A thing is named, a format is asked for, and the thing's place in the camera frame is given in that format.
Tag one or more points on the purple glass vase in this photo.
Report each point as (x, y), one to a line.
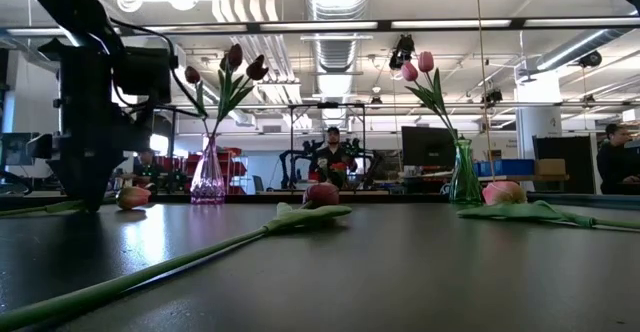
(208, 179)

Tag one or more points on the large black monitor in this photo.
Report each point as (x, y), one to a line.
(425, 146)

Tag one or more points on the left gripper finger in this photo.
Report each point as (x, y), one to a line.
(75, 182)
(100, 182)

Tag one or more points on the black aluminium table frame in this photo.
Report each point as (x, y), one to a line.
(400, 198)

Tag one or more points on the black overhead frame bar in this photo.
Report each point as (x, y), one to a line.
(350, 25)

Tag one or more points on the brown cardboard box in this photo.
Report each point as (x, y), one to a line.
(550, 167)

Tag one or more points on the green glass vase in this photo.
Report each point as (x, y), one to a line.
(465, 179)

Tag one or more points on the white pillar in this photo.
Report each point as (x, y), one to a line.
(537, 122)

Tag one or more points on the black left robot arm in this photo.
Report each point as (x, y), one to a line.
(65, 7)

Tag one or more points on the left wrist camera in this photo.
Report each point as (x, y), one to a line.
(145, 74)

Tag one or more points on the black background robot arm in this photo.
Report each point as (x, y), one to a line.
(286, 167)
(372, 167)

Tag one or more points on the red storage shelf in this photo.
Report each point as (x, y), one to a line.
(235, 169)

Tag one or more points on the black ceiling camera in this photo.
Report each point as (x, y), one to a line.
(402, 52)
(590, 59)
(493, 96)

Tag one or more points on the black standing panel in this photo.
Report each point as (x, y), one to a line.
(565, 164)

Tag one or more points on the person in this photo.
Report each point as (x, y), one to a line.
(615, 162)
(332, 154)
(146, 169)

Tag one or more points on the blue storage bins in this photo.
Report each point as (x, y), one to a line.
(500, 167)

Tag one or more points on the silver ventilation duct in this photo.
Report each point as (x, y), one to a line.
(337, 2)

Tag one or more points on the small dark monitor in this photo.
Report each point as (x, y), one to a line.
(15, 148)

